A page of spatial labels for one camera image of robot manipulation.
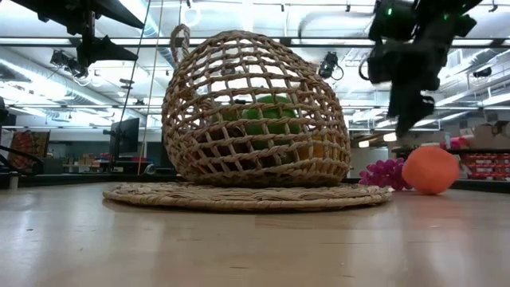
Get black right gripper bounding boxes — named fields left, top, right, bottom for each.
left=368, top=35, right=447, bottom=137

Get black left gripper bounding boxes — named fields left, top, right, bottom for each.
left=35, top=0, right=145, bottom=68

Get orange fruit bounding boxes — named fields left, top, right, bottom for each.
left=401, top=145, right=461, bottom=196

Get yellowish green apple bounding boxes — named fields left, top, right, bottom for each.
left=210, top=109, right=242, bottom=124

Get bright green apple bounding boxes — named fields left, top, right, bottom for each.
left=241, top=94, right=303, bottom=151

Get dark maroon fruit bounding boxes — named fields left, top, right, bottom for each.
left=198, top=127, right=256, bottom=168

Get woven wicker basket with handles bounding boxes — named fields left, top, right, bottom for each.
left=102, top=23, right=394, bottom=212

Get black ceiling spotlights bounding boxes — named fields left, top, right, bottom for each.
left=49, top=49, right=91, bottom=80

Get pink background object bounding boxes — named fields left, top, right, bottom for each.
left=440, top=136, right=471, bottom=149

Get purple grape bunch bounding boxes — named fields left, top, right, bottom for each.
left=358, top=158, right=411, bottom=191

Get cardboard boxes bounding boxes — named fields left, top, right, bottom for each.
left=469, top=121, right=510, bottom=151

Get red boxes on shelf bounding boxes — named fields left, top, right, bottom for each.
left=460, top=151, right=510, bottom=181

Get dark background monitor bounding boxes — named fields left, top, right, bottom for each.
left=102, top=117, right=140, bottom=160

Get red patterned fabric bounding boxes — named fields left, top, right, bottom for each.
left=6, top=129, right=51, bottom=172

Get long thin black cable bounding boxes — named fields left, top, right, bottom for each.
left=119, top=0, right=152, bottom=120

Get black hanging camera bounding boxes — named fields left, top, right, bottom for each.
left=318, top=50, right=344, bottom=81

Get black cable loop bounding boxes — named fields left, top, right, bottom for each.
left=0, top=143, right=45, bottom=176

